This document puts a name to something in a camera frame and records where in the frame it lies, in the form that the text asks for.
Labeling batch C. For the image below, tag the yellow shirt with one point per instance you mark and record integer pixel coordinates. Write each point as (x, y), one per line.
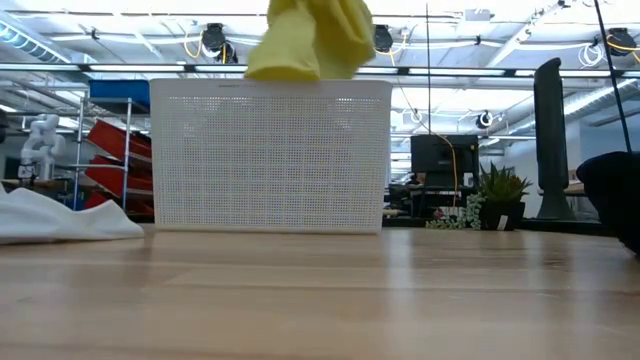
(310, 35)

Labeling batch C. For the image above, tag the dark background desk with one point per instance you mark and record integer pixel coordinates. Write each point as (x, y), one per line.
(410, 200)

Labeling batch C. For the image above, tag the blue storage bin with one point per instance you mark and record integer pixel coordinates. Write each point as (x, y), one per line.
(120, 92)

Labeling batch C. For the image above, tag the plain white cloth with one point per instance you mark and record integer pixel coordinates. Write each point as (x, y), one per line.
(50, 220)

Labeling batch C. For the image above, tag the red storage bin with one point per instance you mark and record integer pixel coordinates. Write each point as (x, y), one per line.
(112, 175)
(117, 140)
(97, 200)

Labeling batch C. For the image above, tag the small potted succulent plant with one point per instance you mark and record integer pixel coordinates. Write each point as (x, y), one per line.
(500, 200)

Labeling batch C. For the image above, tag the black garment with ribbed trim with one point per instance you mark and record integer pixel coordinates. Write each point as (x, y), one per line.
(615, 195)

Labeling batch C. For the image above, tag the metal shelf rack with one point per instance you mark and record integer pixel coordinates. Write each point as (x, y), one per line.
(127, 150)

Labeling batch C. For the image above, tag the tall black column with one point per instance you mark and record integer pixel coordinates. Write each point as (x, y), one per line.
(550, 130)

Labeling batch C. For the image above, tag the thin black pole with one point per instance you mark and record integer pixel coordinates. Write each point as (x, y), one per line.
(614, 75)

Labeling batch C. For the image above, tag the white plastic laundry basket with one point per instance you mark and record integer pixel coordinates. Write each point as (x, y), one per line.
(270, 160)

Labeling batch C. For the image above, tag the black monitor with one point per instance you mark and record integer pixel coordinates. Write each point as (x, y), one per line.
(435, 155)

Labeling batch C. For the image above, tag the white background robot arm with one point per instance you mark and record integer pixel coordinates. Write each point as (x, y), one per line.
(42, 142)

